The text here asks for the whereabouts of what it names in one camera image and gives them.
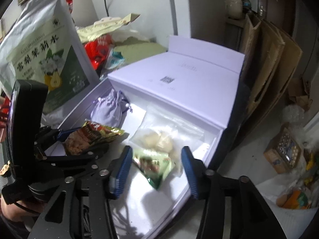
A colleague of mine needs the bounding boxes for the brown orange snack packet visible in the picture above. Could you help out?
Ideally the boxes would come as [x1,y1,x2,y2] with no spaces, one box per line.
[63,120,124,155]

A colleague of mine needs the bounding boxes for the green candy wrapper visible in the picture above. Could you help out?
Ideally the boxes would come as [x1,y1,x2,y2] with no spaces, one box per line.
[132,149,175,190]

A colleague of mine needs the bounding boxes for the clear bag with white item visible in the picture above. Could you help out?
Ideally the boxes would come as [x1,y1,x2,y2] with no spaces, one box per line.
[130,104,204,176]

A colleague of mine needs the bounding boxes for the purple satin sachet pouch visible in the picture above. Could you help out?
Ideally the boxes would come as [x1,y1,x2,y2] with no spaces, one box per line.
[90,88,131,127]

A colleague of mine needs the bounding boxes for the person's left hand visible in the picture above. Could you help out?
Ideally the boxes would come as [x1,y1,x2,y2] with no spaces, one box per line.
[1,196,46,222]

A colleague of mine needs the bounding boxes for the lavender open gift box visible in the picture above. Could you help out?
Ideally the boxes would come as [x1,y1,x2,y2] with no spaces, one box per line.
[60,36,245,238]

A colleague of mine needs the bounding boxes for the cardboard box on floor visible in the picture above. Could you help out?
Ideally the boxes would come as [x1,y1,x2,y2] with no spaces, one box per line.
[263,126,302,174]

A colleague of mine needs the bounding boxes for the silver tea pouch bag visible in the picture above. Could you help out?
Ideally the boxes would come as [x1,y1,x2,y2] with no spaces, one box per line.
[1,0,99,115]

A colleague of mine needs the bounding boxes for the cardboard sheets stack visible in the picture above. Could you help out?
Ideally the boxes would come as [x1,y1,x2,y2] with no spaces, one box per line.
[239,14,303,136]

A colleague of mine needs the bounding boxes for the white refrigerator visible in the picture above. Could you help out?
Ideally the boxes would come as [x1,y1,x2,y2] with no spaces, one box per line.
[92,0,225,47]

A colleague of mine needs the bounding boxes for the white ceramic jars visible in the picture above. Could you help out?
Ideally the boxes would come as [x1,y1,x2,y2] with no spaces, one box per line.
[225,0,243,20]

